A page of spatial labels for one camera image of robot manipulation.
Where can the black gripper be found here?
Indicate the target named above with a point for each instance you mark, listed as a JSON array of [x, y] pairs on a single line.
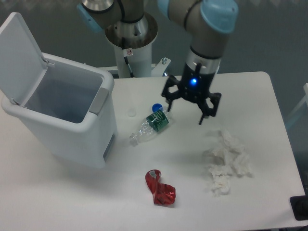
[[193, 87]]

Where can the white plastic trash can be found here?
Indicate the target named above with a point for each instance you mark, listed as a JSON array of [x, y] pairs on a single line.
[[67, 105]]

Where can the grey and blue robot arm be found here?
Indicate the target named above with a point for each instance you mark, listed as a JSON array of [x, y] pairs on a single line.
[[210, 23]]

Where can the crushed red can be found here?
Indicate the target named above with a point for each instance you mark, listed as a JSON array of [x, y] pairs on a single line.
[[163, 194]]

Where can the blue bottle cap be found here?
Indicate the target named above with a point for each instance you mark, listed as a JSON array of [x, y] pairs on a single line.
[[156, 107]]

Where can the crushed clear plastic bottle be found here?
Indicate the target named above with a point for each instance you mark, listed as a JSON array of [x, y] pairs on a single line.
[[151, 126]]

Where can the white bottle cap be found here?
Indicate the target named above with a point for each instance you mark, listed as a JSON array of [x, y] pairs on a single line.
[[131, 112]]

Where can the crumpled white tissue paper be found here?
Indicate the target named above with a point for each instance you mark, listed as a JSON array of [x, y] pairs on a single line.
[[227, 159]]

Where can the black device at edge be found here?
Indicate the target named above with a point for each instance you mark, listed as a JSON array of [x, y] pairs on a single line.
[[299, 206]]

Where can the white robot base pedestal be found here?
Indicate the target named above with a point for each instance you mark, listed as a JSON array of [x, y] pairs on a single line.
[[132, 43]]

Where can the white frame at right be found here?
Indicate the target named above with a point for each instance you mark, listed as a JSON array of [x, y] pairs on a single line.
[[298, 110]]

